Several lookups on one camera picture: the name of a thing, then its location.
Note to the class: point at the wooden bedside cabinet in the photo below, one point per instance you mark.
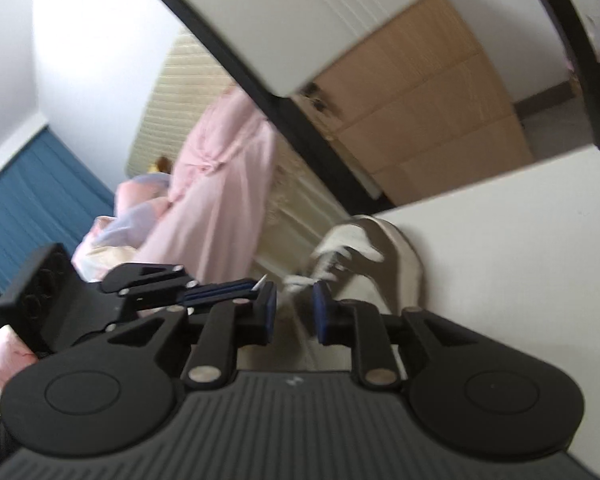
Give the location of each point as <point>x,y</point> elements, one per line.
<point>430,110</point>

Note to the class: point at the cabinet keys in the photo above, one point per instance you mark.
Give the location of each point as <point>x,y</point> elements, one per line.
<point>315,97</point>

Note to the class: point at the pink pillow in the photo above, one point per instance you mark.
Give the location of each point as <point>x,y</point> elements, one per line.
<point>220,170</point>

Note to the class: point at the white chair with black frame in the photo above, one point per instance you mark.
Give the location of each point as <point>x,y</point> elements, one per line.
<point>280,20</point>

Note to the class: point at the pink bed sheet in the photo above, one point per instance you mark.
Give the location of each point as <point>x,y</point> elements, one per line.
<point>200,245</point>

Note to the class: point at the white and brown shoe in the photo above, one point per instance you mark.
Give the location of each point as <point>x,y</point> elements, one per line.
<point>375,260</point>

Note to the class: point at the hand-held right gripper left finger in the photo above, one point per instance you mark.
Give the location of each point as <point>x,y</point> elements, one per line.
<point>267,310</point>

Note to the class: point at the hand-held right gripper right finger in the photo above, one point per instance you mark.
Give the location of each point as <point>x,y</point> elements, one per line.
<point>322,312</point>

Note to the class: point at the blue curtain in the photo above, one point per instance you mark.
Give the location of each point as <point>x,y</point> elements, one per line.
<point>30,200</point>

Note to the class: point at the white shoelace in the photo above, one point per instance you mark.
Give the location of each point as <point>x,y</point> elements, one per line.
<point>325,260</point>

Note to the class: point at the pastel patterned quilt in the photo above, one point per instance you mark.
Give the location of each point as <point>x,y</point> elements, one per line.
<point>115,230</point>

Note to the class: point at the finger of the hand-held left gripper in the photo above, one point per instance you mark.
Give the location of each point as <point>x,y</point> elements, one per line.
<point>215,289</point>
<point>220,299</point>

